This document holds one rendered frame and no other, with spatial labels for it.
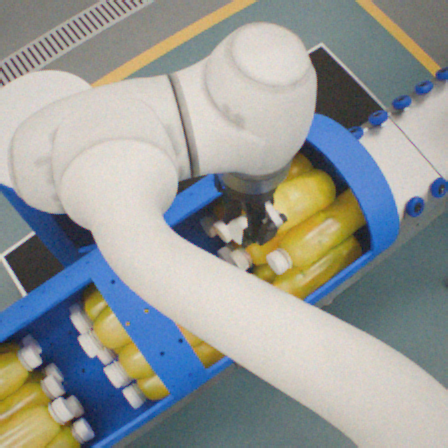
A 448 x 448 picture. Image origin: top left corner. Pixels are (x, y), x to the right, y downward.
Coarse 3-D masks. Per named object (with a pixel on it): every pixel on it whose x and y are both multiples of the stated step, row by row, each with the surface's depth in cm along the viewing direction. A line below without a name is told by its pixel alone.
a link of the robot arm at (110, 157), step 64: (64, 128) 48; (128, 128) 48; (64, 192) 48; (128, 192) 45; (128, 256) 42; (192, 256) 41; (192, 320) 39; (256, 320) 37; (320, 320) 36; (320, 384) 34; (384, 384) 32
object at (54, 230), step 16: (16, 208) 125; (32, 208) 119; (32, 224) 133; (48, 224) 128; (64, 224) 186; (48, 240) 142; (64, 240) 139; (80, 240) 198; (64, 256) 154; (80, 256) 152
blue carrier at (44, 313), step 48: (336, 144) 93; (192, 192) 94; (336, 192) 110; (384, 192) 92; (192, 240) 111; (384, 240) 97; (48, 288) 88; (0, 336) 83; (48, 336) 104; (144, 336) 82; (96, 384) 105; (192, 384) 89; (96, 432) 98
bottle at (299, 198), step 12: (288, 180) 96; (300, 180) 95; (312, 180) 95; (324, 180) 96; (276, 192) 92; (288, 192) 92; (300, 192) 93; (312, 192) 94; (324, 192) 95; (276, 204) 90; (288, 204) 91; (300, 204) 92; (312, 204) 94; (324, 204) 96; (240, 216) 90; (288, 216) 91; (300, 216) 93; (288, 228) 92
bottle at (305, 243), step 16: (336, 208) 99; (352, 208) 99; (304, 224) 98; (320, 224) 97; (336, 224) 97; (352, 224) 99; (288, 240) 97; (304, 240) 96; (320, 240) 97; (336, 240) 98; (288, 256) 97; (304, 256) 97; (320, 256) 98
